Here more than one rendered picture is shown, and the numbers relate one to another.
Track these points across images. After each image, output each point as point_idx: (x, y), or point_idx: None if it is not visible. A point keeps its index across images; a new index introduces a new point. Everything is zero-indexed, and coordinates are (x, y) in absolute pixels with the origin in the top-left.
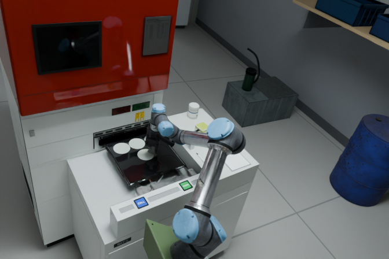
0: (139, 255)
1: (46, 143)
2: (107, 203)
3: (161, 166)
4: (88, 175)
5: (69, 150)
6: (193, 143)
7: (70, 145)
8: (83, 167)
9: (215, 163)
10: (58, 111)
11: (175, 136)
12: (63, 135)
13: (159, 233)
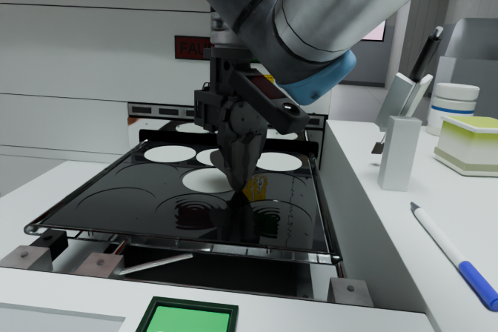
0: None
1: (19, 93)
2: None
3: (223, 223)
4: (48, 193)
5: (72, 135)
6: None
7: (74, 119)
8: (66, 178)
9: None
10: (39, 1)
11: (254, 4)
12: (55, 82)
13: None
